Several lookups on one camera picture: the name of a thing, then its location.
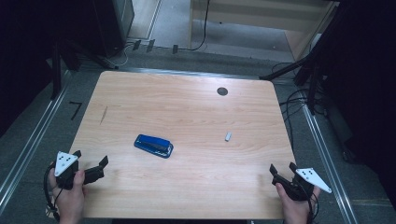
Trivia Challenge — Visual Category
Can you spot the metal floor rail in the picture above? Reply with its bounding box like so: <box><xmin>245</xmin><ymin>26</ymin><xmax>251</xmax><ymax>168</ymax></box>
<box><xmin>0</xmin><ymin>70</ymin><xmax>72</xmax><ymax>216</ymax></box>
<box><xmin>299</xmin><ymin>101</ymin><xmax>359</xmax><ymax>224</ymax></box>
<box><xmin>120</xmin><ymin>66</ymin><xmax>262</xmax><ymax>80</ymax></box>

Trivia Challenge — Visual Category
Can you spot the black metal stand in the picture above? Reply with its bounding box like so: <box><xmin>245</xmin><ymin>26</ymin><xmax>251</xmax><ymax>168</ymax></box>
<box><xmin>50</xmin><ymin>36</ymin><xmax>120</xmax><ymax>101</ymax></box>
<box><xmin>259</xmin><ymin>46</ymin><xmax>325</xmax><ymax>116</ymax></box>

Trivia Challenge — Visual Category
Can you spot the black floor cable bundle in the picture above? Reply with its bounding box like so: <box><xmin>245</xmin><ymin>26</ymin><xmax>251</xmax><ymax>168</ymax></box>
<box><xmin>271</xmin><ymin>61</ymin><xmax>312</xmax><ymax>151</ymax></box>

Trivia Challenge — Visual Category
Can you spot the white floor cable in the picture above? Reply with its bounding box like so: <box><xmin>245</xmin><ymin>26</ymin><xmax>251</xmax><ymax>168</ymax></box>
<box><xmin>115</xmin><ymin>42</ymin><xmax>135</xmax><ymax>68</ymax></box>

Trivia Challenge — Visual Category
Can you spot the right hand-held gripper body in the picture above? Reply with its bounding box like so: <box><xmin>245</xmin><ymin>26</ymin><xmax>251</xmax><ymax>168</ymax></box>
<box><xmin>281</xmin><ymin>167</ymin><xmax>332</xmax><ymax>202</ymax></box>

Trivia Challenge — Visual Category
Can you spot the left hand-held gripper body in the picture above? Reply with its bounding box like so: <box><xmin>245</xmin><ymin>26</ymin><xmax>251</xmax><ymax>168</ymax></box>
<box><xmin>54</xmin><ymin>151</ymin><xmax>86</xmax><ymax>190</ymax></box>

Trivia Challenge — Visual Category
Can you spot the light wooden furniture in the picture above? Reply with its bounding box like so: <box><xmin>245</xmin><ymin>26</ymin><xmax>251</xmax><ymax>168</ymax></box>
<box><xmin>187</xmin><ymin>0</ymin><xmax>341</xmax><ymax>63</ymax></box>

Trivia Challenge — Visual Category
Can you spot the blue stapler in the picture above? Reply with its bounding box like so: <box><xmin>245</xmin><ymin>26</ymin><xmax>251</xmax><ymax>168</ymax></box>
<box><xmin>134</xmin><ymin>133</ymin><xmax>175</xmax><ymax>160</ymax></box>

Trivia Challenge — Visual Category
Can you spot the right hand-held gripper cable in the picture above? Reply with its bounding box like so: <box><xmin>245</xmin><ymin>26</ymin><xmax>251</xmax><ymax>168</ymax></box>
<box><xmin>305</xmin><ymin>186</ymin><xmax>319</xmax><ymax>224</ymax></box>

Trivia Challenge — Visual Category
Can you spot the left hand-held gripper cable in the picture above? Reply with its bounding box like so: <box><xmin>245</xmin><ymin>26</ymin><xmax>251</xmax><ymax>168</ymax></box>
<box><xmin>42</xmin><ymin>162</ymin><xmax>62</xmax><ymax>222</ymax></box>

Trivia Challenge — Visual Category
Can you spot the black curtain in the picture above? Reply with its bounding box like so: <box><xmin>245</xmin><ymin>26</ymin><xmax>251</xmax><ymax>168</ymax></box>
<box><xmin>314</xmin><ymin>0</ymin><xmax>396</xmax><ymax>216</ymax></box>
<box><xmin>0</xmin><ymin>0</ymin><xmax>106</xmax><ymax>138</ymax></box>

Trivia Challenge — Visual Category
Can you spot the person's left hand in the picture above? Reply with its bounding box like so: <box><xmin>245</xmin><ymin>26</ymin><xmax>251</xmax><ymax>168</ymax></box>
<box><xmin>49</xmin><ymin>169</ymin><xmax>87</xmax><ymax>224</ymax></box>

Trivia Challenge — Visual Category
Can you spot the black hanging cable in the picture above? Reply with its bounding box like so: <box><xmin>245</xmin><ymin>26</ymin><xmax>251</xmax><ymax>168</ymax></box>
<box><xmin>177</xmin><ymin>0</ymin><xmax>211</xmax><ymax>52</ymax></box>

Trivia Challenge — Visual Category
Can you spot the dark cabinet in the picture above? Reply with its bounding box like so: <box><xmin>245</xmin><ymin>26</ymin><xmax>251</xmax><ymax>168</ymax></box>
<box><xmin>92</xmin><ymin>0</ymin><xmax>135</xmax><ymax>59</ymax></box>

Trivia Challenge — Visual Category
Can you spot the person's right hand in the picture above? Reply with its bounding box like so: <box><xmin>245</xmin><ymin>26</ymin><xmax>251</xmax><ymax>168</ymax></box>
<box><xmin>275</xmin><ymin>182</ymin><xmax>321</xmax><ymax>224</ymax></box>

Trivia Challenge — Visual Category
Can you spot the hand-held gripper cable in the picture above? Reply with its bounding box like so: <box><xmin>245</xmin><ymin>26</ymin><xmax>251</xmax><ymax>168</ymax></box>
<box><xmin>42</xmin><ymin>162</ymin><xmax>62</xmax><ymax>222</ymax></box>
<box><xmin>305</xmin><ymin>186</ymin><xmax>319</xmax><ymax>224</ymax></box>

